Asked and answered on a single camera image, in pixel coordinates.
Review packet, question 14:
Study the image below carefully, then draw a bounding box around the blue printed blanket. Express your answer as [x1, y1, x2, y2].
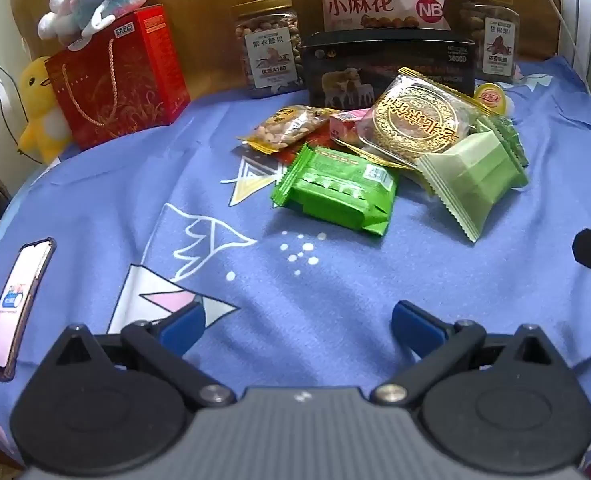
[0, 57, 591, 463]

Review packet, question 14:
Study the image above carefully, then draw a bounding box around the red snack packet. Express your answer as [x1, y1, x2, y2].
[274, 127, 337, 167]

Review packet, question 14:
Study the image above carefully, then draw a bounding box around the bright green snack packet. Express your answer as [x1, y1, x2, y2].
[270, 143, 401, 237]

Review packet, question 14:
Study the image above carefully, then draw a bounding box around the black cardboard box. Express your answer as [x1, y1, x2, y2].
[298, 29, 476, 111]

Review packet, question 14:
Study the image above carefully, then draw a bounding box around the nut jar with brown label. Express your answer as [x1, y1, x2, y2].
[457, 0, 521, 86]

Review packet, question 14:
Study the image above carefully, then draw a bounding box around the yellow peanut packet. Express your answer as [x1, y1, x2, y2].
[235, 105, 341, 154]

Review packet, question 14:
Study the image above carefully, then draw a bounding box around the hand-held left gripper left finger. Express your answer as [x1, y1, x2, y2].
[55, 300, 237, 408]

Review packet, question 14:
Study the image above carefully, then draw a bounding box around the small pink snack packet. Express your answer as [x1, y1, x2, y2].
[329, 108, 376, 144]

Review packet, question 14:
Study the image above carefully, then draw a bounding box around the pale green snack packet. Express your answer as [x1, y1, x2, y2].
[414, 130, 529, 243]

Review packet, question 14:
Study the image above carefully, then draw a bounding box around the clear gold mooncake packet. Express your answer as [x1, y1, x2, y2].
[348, 66, 489, 168]

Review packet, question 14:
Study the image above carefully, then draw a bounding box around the white cable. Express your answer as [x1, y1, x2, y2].
[534, 0, 591, 97]

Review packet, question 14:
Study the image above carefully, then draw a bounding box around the smartphone in dark case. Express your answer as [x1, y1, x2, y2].
[0, 237, 57, 381]

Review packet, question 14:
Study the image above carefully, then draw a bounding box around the yellow lidded jelly cup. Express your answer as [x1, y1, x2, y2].
[475, 82, 514, 117]

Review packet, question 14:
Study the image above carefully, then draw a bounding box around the wooden headboard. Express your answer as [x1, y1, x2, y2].
[20, 0, 562, 106]

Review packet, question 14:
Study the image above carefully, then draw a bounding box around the nut jar with white label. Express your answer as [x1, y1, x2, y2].
[231, 0, 307, 100]

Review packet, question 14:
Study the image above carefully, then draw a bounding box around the red gift bag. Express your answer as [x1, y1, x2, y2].
[44, 4, 191, 150]

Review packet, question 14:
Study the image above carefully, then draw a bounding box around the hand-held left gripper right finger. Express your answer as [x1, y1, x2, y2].
[373, 301, 559, 408]

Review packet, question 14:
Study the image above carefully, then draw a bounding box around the dark green snack packet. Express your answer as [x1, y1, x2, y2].
[475, 115, 530, 167]

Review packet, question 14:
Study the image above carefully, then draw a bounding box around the yellow duck plush toy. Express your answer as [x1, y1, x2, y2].
[16, 56, 73, 165]

